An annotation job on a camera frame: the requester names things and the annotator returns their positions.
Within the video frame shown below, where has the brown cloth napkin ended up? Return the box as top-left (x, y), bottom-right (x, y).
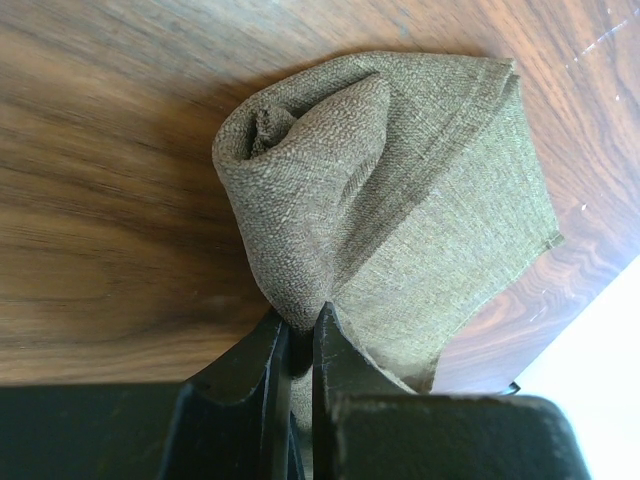
top-left (212, 52), bottom-right (563, 393)

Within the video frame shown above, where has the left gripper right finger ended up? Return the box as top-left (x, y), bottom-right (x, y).
top-left (312, 303), bottom-right (430, 479)

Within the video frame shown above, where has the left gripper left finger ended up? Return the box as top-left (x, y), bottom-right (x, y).
top-left (159, 310), bottom-right (305, 479)

